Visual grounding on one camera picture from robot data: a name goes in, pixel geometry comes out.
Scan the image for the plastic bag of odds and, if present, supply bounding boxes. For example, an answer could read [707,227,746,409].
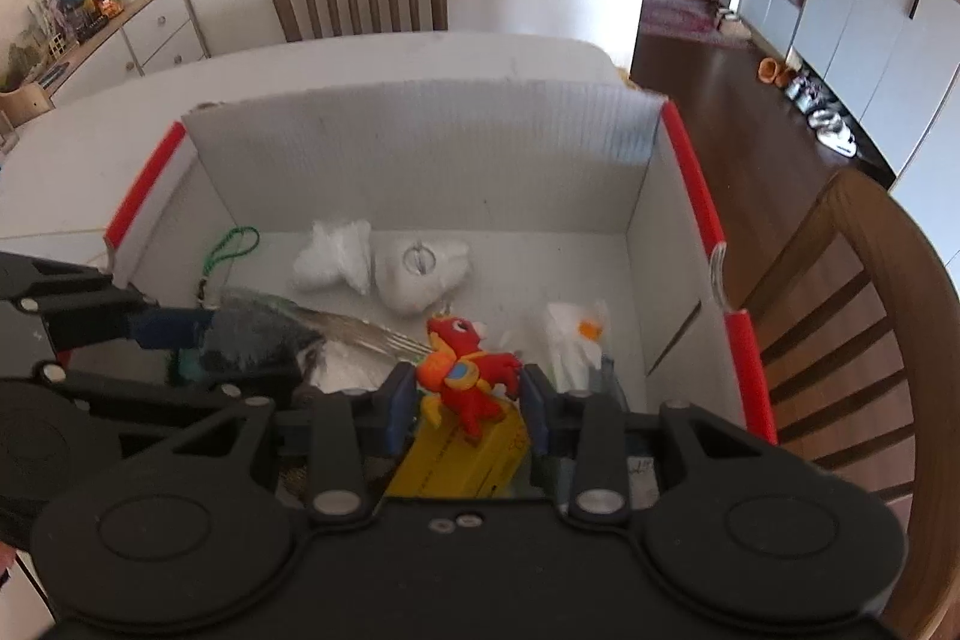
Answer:
[26,0,83,49]

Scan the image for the white wooden sideboard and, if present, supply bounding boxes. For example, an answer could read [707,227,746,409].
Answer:
[0,0,211,109]

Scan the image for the grey white sneakers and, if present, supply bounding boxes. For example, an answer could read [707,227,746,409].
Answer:
[784,70,860,157]

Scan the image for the red orange dragon toy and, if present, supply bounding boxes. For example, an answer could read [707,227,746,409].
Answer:
[416,314,522,446]

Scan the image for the green cord keychain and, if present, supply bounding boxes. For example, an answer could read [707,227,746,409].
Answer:
[196,226,260,304]

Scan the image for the white wrapper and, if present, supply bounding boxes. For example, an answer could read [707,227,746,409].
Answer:
[292,218,374,296]

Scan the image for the yellow small box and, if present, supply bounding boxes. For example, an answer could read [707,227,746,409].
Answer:
[386,400,533,500]

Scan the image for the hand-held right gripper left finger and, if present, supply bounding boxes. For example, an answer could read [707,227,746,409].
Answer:
[161,361,419,525]

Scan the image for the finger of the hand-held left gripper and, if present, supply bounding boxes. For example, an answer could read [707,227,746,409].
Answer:
[0,250,220,357]
[34,361,301,422]

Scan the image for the white orange tissue pack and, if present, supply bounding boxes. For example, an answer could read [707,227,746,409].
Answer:
[540,299,612,395]

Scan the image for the red cardboard box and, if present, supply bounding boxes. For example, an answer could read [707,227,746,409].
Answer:
[101,77,777,506]

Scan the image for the white hallway cabinet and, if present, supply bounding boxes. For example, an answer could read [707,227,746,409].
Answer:
[739,0,960,206]

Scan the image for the patterned door rug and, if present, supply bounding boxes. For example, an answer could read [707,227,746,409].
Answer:
[641,0,751,45]

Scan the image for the white plush keychain toy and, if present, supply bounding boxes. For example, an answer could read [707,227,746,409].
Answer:
[373,235,473,317]

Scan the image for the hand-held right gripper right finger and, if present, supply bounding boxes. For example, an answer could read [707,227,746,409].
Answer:
[521,361,781,525]

